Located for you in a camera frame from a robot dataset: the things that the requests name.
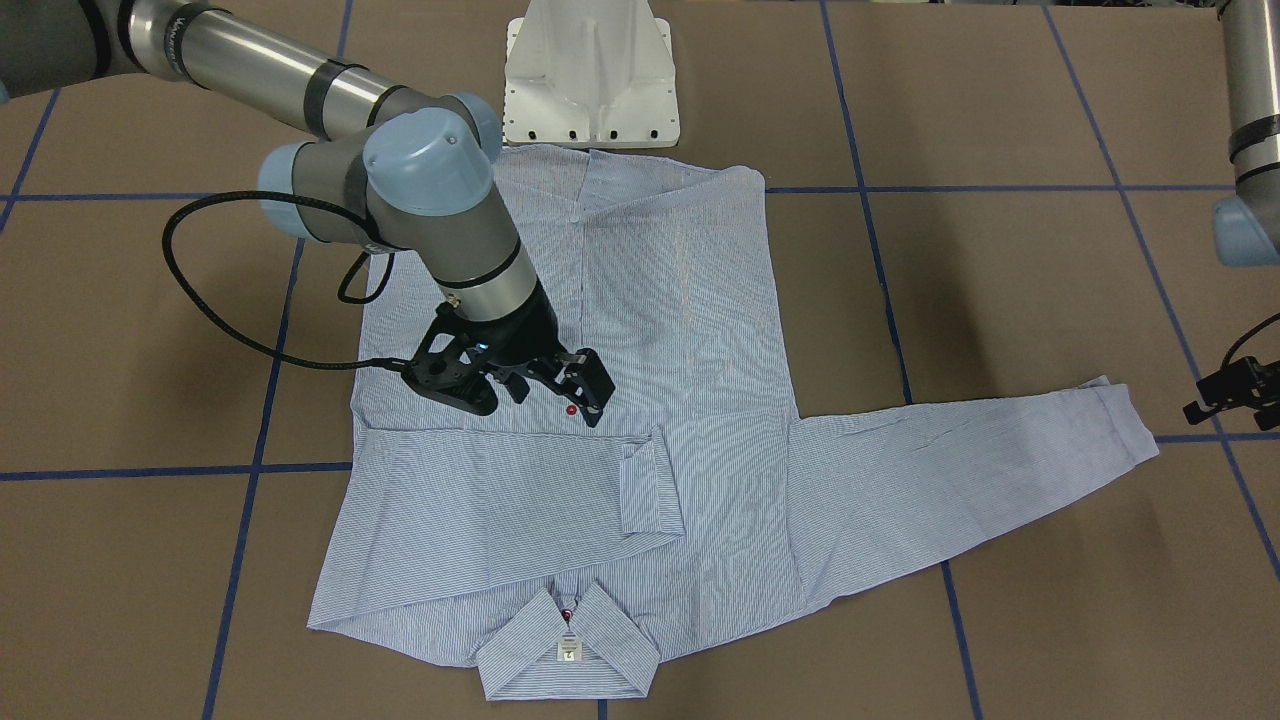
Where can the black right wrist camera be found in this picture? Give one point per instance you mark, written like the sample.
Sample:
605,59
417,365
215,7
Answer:
446,368

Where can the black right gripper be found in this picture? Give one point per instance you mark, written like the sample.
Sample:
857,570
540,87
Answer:
527,338

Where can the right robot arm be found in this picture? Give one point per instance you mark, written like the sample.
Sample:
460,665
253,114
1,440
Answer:
387,169

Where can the light blue striped shirt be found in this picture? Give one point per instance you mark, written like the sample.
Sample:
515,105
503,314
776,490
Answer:
566,562

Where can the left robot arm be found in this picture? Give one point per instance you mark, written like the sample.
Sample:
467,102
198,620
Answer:
1246,223

